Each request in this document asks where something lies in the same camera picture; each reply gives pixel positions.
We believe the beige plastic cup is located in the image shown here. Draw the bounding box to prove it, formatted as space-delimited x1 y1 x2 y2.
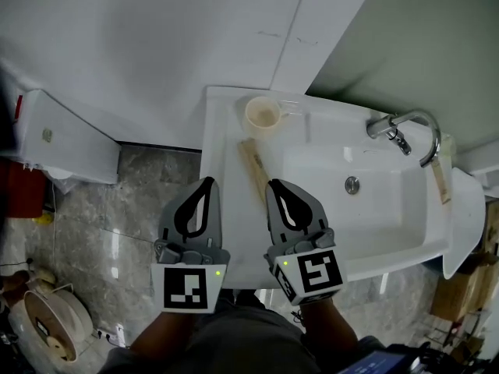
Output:
242 95 292 136

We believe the beige cable reel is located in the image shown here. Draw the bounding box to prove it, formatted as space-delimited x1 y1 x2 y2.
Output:
22 281 94 365

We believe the person's dark clothing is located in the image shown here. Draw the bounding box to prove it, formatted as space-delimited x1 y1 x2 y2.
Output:
97 289 327 374

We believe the white power strip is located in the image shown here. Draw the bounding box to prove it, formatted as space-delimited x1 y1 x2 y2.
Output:
92 326 126 347

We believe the dark device with blue screen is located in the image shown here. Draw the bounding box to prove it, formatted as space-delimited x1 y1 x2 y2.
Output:
338 336 432 374

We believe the red box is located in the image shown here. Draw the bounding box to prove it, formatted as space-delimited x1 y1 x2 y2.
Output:
0 159 46 218

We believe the chrome faucet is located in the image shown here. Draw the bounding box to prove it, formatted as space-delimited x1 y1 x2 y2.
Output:
366 108 443 169

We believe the clear plastic wrapper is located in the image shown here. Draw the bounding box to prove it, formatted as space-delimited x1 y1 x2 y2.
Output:
277 98 304 117

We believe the beige toiletry item packet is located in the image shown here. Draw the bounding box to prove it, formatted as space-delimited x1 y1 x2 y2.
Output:
430 157 452 206
237 138 273 206

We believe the white ceramic fixture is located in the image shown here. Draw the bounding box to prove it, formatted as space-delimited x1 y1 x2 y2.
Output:
442 167 487 281

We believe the person's right forearm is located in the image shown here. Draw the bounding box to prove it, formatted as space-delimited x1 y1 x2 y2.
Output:
299 297 360 356

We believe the white cabinet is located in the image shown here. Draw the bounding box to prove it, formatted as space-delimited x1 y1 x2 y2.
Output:
0 87 121 185

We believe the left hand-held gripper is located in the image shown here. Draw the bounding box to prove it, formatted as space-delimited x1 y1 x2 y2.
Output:
150 176 232 314

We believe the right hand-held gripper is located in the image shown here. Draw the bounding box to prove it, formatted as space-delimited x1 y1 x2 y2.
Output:
264 178 348 307

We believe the white sink counter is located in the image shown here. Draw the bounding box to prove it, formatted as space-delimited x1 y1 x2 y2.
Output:
199 85 455 290

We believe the person's left forearm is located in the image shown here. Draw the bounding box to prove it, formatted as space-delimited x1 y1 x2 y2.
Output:
127 310 206 364

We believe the cardboard box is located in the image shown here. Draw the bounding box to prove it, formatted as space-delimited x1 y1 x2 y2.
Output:
430 250 499 323

